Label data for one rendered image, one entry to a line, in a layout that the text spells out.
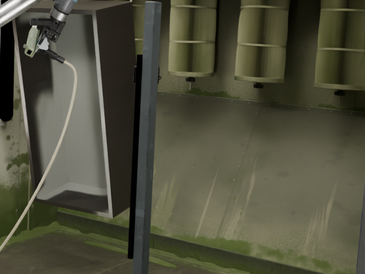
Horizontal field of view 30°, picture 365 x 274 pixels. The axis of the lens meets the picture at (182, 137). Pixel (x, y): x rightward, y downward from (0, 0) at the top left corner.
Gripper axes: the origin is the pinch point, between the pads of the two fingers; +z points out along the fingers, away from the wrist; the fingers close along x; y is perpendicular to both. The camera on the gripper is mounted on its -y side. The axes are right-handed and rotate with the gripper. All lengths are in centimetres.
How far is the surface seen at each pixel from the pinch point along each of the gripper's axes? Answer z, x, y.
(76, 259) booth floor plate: 126, 17, 91
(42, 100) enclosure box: 46, 44, 24
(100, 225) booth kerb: 126, 67, 110
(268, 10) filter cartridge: -68, 70, 125
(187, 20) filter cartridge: -29, 104, 93
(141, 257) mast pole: 14, -124, 62
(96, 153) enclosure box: 59, 36, 70
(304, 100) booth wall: -29, 66, 183
